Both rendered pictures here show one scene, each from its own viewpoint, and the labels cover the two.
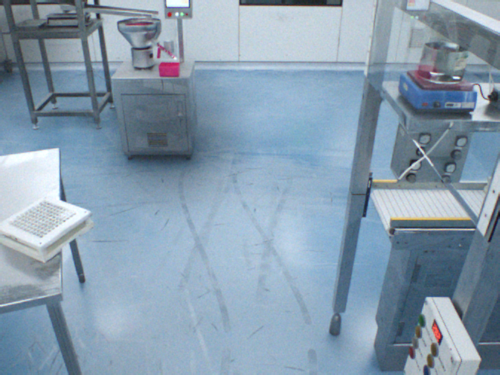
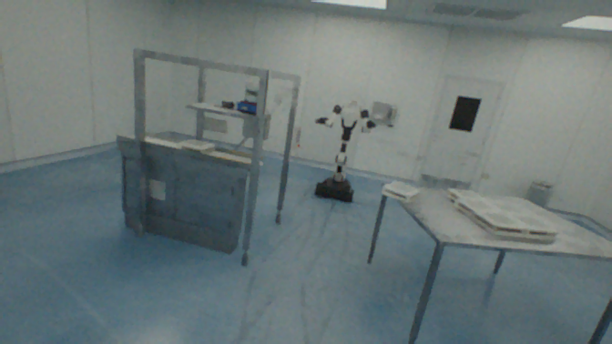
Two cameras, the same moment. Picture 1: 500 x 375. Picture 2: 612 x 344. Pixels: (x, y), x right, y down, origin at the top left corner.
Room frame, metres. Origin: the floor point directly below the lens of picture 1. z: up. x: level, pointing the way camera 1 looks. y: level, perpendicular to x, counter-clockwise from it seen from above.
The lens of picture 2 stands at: (4.04, 0.45, 1.72)
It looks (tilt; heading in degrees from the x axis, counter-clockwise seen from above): 17 degrees down; 192
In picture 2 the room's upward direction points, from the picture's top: 9 degrees clockwise
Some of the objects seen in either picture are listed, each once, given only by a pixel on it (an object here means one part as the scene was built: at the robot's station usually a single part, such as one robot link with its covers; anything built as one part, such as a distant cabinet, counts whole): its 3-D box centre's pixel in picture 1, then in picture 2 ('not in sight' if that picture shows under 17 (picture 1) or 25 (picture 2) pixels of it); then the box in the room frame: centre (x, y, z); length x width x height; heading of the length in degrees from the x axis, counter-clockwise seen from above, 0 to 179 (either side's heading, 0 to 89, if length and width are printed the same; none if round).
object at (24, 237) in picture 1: (43, 221); (402, 189); (1.35, 0.75, 0.93); 0.25 x 0.24 x 0.02; 153
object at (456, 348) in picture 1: (438, 366); (295, 137); (0.64, -0.43, 1.05); 0.17 x 0.06 x 0.26; 1
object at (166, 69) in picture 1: (169, 69); not in sight; (3.64, 0.64, 0.80); 0.16 x 0.12 x 0.09; 91
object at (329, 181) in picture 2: not in sight; (337, 182); (-0.79, 0.00, 0.19); 0.64 x 0.52 x 0.33; 1
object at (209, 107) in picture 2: not in sight; (229, 111); (1.51, -0.81, 1.33); 0.62 x 0.38 x 0.04; 91
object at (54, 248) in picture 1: (46, 231); (400, 194); (1.35, 0.75, 0.88); 0.24 x 0.24 x 0.02; 63
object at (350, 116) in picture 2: not in sight; (350, 117); (-0.81, 0.00, 1.23); 0.34 x 0.30 x 0.36; 91
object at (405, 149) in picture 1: (430, 149); (256, 126); (1.37, -0.62, 1.22); 0.22 x 0.11 x 0.20; 91
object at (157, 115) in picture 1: (159, 109); not in sight; (3.84, 0.80, 0.38); 0.63 x 0.57 x 0.76; 91
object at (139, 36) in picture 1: (149, 44); not in sight; (3.89, 0.84, 0.95); 0.49 x 0.36 x 0.37; 91
